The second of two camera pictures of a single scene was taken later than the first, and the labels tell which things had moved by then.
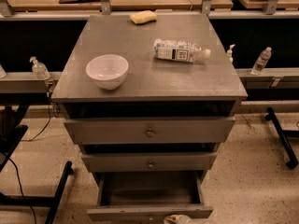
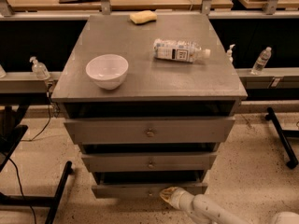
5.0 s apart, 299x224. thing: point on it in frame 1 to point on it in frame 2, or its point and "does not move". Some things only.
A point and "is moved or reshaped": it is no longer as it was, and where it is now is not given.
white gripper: [176, 218] to [183, 200]
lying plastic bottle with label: [179, 50] does not move
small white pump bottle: [229, 53] does not move
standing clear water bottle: [262, 61] does not move
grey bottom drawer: [148, 197] is moved or reshaped
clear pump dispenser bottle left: [39, 69] does not move
